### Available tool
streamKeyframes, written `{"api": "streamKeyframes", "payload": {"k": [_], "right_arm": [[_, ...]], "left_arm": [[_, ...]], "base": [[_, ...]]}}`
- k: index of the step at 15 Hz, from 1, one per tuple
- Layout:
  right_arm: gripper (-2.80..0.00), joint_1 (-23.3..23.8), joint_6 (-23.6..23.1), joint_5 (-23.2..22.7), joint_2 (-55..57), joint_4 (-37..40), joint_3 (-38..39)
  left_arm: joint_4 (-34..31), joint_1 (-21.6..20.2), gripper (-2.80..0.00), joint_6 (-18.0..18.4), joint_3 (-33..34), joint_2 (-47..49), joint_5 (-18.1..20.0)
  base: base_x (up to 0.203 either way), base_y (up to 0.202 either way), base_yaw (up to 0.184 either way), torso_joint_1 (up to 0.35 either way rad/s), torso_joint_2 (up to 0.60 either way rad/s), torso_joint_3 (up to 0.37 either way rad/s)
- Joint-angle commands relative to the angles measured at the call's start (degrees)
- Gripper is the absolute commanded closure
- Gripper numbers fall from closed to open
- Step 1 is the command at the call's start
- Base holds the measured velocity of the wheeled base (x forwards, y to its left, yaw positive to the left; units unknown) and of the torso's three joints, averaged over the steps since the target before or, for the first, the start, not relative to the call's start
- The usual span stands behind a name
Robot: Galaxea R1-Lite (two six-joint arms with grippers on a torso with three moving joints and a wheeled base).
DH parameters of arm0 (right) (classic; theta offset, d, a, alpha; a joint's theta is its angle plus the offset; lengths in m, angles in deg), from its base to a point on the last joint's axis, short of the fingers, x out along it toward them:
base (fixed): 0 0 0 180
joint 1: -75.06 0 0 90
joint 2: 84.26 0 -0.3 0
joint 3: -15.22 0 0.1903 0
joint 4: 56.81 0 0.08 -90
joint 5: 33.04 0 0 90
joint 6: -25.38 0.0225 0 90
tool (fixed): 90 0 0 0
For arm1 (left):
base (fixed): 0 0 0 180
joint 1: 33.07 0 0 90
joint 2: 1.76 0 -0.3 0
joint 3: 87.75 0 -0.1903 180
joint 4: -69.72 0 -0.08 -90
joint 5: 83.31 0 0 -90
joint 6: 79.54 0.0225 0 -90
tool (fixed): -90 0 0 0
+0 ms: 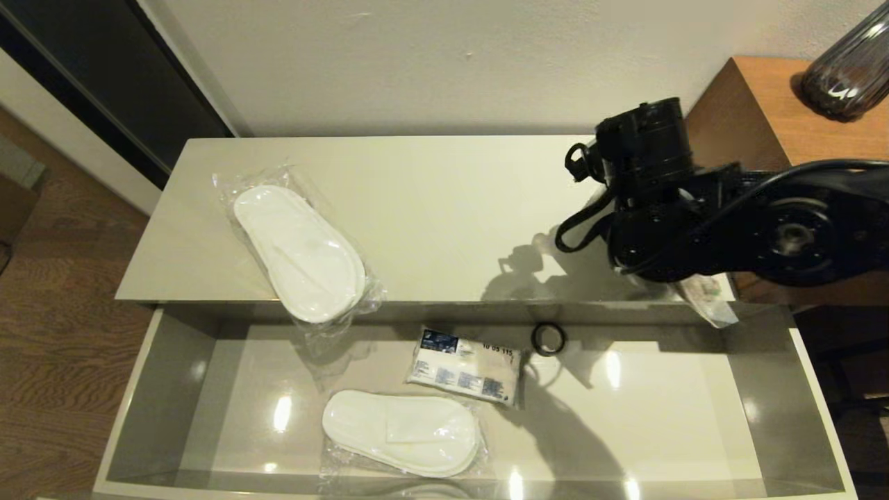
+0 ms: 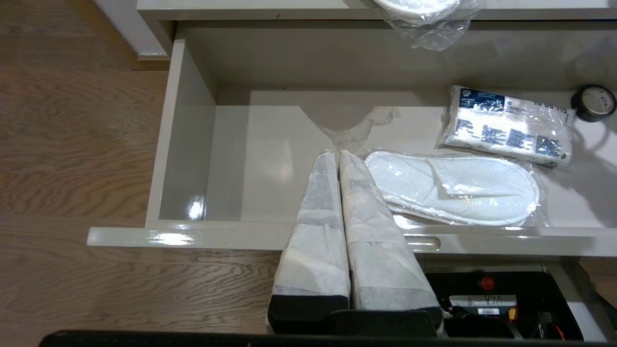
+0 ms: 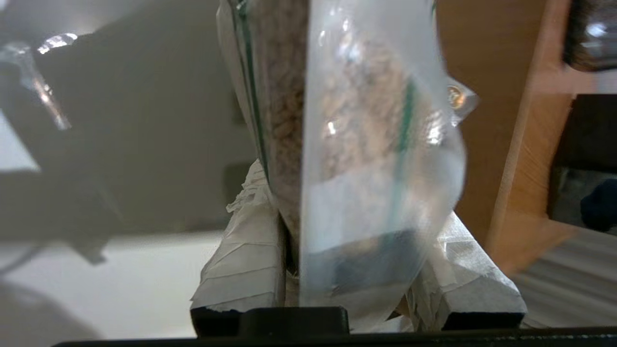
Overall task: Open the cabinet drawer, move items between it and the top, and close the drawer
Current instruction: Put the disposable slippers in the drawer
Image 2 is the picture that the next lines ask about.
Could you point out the white wipes pack blue label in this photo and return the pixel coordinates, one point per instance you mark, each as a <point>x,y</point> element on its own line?
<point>511,127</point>

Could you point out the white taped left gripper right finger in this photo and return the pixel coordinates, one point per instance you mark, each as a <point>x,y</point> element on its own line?
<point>376,241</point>

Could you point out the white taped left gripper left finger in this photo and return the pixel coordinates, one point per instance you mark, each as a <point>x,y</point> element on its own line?
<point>315,241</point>

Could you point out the white slippers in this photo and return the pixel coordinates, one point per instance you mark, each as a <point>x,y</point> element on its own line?
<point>462,190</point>
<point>424,14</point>

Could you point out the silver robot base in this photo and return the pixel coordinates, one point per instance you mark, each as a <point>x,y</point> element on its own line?
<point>559,284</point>

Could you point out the black tape roll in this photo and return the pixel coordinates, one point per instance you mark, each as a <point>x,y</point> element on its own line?
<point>577,108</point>

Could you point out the glossy white drawer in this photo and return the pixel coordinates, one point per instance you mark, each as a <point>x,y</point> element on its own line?
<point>250,159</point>

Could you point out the red emergency stop button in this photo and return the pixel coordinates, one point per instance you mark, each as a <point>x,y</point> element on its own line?
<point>487,283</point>

